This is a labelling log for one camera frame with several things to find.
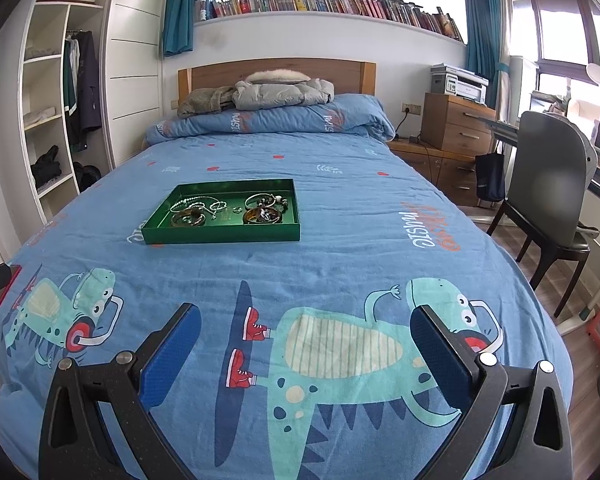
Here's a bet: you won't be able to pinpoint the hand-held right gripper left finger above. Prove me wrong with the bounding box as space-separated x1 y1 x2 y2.
39 302 202 480

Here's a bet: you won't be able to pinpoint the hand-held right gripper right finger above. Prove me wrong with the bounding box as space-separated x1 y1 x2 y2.
410 305 573 480

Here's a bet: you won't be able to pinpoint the green tray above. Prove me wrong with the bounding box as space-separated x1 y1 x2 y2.
141 178 302 246

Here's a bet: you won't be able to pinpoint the red flat case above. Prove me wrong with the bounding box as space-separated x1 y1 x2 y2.
0 264 24 309

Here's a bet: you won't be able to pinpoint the black folded clothes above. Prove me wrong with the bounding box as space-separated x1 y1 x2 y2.
30 145 62 188

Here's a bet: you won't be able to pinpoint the dark brown bangle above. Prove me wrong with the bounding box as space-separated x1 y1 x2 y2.
171 210 207 227

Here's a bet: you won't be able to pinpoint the blue printed bedsheet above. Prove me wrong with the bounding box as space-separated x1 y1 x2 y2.
0 130 576 480

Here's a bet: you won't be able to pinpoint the black bag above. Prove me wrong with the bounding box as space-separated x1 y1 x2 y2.
72 161 102 193

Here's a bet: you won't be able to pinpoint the amber bangle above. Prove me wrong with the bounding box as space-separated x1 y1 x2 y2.
242 206 283 225

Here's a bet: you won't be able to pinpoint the beige folded cloth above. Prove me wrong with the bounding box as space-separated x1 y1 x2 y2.
25 106 63 125

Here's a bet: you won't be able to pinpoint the dark blue tote bag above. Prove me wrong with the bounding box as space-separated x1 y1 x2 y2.
475 150 507 206

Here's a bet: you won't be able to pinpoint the low wooden bedside table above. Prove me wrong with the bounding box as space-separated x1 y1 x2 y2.
386 137 481 208

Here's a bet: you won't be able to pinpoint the white open wardrobe shelf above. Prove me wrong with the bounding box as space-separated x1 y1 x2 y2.
17 0 106 226

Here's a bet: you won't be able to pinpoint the grey chair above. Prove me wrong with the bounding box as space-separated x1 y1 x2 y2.
486 110 600 318

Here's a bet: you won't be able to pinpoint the dark hanging jacket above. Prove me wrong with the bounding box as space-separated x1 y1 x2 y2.
75 30 103 153

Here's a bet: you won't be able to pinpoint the green white hanging garment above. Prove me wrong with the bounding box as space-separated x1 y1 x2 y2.
62 37 81 116

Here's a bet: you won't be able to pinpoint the wooden drawer cabinet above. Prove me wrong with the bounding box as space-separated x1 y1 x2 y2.
420 92 498 161

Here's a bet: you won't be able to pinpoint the olive fleece garment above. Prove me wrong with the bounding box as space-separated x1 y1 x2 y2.
176 86 238 118

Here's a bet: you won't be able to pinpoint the folded blue duvet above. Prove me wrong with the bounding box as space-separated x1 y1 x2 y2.
145 92 397 146

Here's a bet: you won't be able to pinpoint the white drawer wardrobe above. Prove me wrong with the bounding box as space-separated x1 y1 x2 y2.
102 0 168 171

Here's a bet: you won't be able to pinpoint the white printer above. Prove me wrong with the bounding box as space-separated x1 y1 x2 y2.
430 63 490 105

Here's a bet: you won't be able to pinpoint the grey down jacket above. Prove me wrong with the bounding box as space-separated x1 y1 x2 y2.
232 67 336 110

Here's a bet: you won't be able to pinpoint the wooden headboard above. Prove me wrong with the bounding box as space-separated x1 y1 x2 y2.
177 58 377 106

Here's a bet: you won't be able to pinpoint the teal curtain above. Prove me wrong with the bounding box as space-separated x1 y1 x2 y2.
161 0 203 57
462 0 512 111

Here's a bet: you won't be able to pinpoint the tall framed window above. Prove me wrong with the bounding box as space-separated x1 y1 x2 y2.
510 0 600 126

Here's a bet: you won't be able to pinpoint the row of books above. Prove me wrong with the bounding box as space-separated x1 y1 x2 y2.
195 0 465 43

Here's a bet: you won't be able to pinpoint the silver bead necklace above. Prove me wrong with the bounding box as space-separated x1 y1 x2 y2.
170 196 229 213

